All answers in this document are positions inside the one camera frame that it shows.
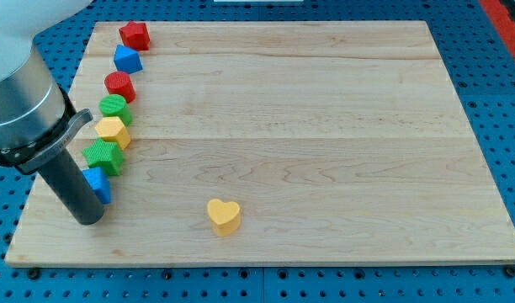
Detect wooden board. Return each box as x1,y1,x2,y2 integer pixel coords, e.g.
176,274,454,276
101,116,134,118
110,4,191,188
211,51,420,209
5,21,515,268

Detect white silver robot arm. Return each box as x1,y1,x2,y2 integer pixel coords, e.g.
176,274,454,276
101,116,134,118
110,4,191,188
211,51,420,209
0,0,104,225

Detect yellow heart block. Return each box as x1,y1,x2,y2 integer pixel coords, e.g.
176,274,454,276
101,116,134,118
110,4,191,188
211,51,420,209
207,199,242,237

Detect red star block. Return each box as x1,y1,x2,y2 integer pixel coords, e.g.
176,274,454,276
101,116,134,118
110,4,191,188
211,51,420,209
119,21,151,51

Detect blue triangle block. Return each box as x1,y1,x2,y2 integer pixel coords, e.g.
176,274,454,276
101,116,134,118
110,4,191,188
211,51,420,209
113,45,143,74

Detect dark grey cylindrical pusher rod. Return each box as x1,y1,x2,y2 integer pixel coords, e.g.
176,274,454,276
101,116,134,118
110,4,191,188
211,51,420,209
39,149,104,225

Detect green star block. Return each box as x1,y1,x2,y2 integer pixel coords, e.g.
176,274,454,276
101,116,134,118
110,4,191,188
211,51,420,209
82,138,125,176

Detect blue cube block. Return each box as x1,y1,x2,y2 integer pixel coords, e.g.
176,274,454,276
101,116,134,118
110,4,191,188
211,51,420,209
82,167,111,205

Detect yellow hexagon block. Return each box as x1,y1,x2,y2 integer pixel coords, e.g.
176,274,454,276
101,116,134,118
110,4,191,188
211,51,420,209
94,116,131,150

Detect green cylinder block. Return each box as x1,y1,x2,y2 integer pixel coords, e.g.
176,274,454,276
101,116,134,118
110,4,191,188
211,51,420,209
98,94,133,126

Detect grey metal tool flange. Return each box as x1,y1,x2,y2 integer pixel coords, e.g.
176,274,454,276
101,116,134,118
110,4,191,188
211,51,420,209
0,87,93,175

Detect red cylinder block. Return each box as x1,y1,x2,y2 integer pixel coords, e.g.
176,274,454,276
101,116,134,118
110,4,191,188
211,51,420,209
104,71,136,103

